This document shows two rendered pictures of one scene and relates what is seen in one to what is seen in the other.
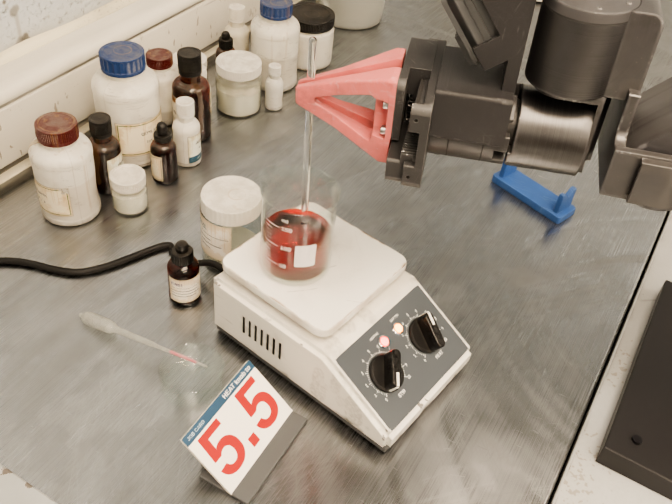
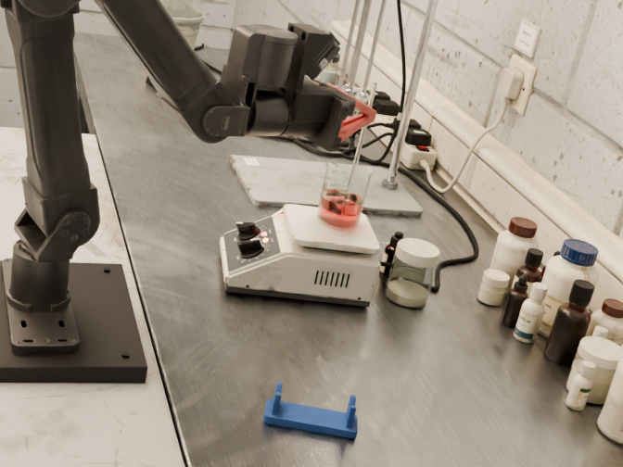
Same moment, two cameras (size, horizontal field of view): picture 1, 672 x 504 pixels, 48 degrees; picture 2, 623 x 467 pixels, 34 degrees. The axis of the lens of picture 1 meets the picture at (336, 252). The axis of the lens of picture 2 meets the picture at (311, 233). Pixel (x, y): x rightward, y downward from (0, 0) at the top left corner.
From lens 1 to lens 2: 1.60 m
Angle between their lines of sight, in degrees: 101
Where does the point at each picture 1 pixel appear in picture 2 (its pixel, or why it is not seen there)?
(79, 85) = (608, 289)
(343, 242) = (333, 235)
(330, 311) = (293, 209)
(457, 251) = (304, 352)
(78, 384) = not seen: hidden behind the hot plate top
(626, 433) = (114, 271)
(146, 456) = not seen: hidden behind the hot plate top
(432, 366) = (235, 253)
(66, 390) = not seen: hidden behind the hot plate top
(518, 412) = (176, 285)
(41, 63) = (608, 251)
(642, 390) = (118, 293)
